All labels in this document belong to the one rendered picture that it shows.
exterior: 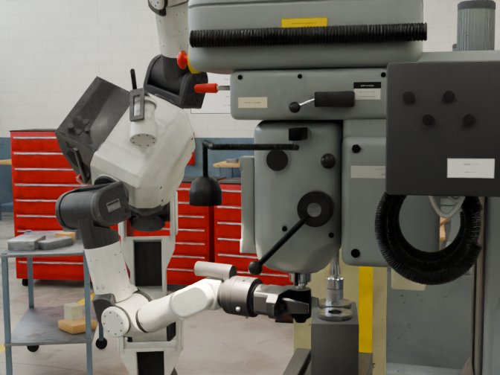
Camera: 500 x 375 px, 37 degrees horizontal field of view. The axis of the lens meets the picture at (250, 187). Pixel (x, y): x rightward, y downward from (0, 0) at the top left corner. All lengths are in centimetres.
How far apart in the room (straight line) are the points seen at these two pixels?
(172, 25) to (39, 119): 1025
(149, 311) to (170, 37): 69
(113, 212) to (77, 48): 1005
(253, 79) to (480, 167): 51
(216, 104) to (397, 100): 984
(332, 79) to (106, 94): 74
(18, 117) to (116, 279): 1050
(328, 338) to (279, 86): 72
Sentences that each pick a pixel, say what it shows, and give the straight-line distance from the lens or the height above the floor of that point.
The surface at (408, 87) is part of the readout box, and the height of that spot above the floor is 169.
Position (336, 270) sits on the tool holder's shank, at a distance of 202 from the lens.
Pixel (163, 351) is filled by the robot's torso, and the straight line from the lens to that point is 235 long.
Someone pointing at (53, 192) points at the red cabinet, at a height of 89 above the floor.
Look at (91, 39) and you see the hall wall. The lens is 1174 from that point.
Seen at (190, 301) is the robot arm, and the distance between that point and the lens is 171.
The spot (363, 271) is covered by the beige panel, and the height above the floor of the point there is 92.
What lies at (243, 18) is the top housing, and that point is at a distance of 149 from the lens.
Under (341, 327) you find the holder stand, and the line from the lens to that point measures 191.
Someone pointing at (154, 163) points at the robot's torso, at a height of 152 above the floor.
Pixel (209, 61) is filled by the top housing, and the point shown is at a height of 175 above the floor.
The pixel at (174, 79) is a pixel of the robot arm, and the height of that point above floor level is 173.
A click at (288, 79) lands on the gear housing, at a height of 171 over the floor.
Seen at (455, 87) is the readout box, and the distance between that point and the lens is 119.
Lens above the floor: 166
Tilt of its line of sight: 6 degrees down
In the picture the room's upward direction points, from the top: straight up
